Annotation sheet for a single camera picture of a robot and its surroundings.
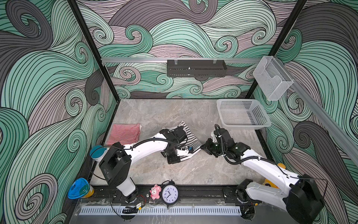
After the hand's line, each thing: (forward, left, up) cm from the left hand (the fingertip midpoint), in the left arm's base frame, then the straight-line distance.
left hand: (175, 159), depth 80 cm
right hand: (+6, -14, +5) cm, 16 cm away
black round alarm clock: (-17, +3, -3) cm, 17 cm away
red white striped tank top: (+20, +37, -7) cm, 42 cm away
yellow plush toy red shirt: (-18, -33, +27) cm, 46 cm away
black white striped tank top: (+15, -11, -4) cm, 19 cm away
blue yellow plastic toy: (-17, +47, +2) cm, 50 cm away
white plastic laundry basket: (+40, -53, -6) cm, 67 cm away
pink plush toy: (-16, +10, -3) cm, 20 cm away
